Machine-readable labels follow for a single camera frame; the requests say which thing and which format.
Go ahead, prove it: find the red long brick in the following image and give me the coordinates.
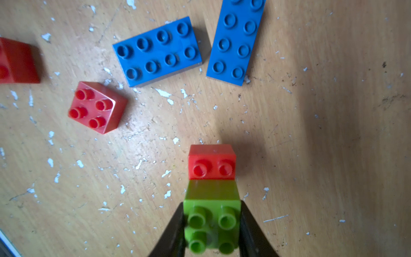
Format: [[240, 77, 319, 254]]
[[188, 144, 236, 180], [1, 37, 40, 84]]

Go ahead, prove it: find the blue long brick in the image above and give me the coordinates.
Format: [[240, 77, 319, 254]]
[[112, 17, 202, 87], [207, 0, 265, 86]]

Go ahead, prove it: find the small red square brick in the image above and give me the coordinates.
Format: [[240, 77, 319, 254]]
[[68, 81, 128, 134]]

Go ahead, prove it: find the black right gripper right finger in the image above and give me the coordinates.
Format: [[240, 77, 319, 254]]
[[239, 201, 279, 257]]

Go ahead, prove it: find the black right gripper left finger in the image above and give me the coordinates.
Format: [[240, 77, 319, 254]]
[[149, 202, 186, 257]]

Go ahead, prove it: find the green square brick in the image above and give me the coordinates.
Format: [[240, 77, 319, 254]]
[[183, 179, 241, 254]]

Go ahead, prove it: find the blue long brick near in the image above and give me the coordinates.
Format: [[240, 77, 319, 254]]
[[112, 17, 202, 87]]

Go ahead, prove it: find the blue long brick far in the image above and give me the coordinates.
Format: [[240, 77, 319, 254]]
[[207, 0, 265, 86]]

